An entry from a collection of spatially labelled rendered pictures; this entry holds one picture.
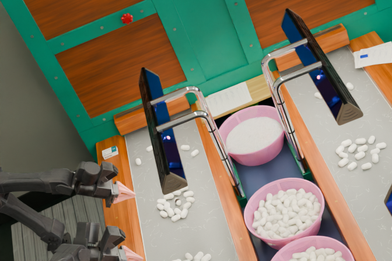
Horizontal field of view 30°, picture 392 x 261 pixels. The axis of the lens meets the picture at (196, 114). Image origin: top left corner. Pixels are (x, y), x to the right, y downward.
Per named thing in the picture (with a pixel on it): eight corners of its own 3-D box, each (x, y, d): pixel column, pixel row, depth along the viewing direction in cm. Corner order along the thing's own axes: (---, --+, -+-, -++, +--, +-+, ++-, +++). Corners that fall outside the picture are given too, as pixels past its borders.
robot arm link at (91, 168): (102, 160, 246) (67, 150, 244) (98, 178, 239) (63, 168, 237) (92, 183, 253) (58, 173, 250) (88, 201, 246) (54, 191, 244)
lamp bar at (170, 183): (164, 196, 220) (155, 179, 215) (139, 85, 270) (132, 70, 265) (188, 186, 219) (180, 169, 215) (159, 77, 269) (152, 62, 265)
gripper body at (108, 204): (114, 175, 254) (93, 171, 251) (116, 194, 246) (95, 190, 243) (108, 189, 257) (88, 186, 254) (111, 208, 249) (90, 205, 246)
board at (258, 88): (202, 124, 285) (202, 122, 285) (196, 103, 297) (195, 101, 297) (282, 92, 283) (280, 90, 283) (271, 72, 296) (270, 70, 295)
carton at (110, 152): (104, 159, 290) (102, 156, 288) (104, 154, 292) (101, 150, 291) (118, 154, 289) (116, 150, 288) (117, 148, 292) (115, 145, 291)
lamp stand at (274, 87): (305, 183, 255) (270, 85, 229) (289, 148, 271) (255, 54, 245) (356, 162, 254) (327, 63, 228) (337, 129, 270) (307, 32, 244)
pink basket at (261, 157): (268, 179, 263) (261, 161, 257) (211, 163, 280) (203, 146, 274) (304, 130, 276) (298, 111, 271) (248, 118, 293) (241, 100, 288)
